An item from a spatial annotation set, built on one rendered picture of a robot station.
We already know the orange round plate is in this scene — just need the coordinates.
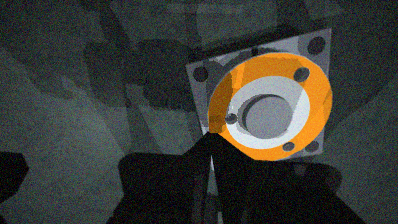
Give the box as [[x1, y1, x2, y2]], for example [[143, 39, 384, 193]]
[[207, 52, 332, 161]]

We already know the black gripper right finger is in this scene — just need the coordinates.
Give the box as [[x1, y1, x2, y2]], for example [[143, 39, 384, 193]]
[[212, 133, 342, 224]]

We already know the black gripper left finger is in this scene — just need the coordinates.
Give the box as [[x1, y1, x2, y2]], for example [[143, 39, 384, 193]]
[[118, 132, 213, 224]]

